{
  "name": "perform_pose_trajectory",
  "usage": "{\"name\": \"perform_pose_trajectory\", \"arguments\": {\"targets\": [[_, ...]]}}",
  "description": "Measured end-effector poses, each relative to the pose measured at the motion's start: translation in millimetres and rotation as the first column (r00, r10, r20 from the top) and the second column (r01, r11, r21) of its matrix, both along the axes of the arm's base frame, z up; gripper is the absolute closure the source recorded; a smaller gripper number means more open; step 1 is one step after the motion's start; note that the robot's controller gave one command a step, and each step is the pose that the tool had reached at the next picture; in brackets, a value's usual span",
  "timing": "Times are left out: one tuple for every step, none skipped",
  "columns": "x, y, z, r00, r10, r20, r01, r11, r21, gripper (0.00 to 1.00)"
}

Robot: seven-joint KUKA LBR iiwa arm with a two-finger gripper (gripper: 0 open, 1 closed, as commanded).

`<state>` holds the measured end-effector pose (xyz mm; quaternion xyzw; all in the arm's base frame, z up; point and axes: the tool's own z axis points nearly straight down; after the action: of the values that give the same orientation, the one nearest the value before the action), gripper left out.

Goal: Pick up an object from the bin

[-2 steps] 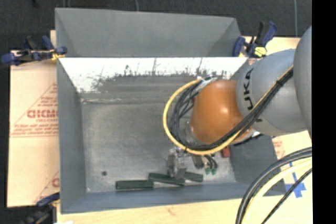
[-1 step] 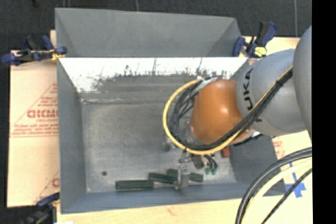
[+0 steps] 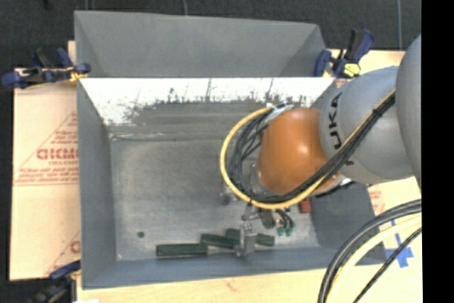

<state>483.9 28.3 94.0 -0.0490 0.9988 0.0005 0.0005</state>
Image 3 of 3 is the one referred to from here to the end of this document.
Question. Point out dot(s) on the dark green flat block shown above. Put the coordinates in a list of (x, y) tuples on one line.
[(265, 240), (218, 241), (181, 250)]

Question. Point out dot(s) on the brown cardboard board, red print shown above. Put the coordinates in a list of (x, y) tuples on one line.
[(42, 216)]

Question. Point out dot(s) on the grey metal bin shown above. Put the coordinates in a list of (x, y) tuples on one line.
[(166, 184)]

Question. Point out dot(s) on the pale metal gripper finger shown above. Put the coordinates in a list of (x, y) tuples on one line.
[(252, 244), (244, 239)]

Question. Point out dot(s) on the red-brown flat block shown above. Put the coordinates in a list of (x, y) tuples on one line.
[(304, 205)]

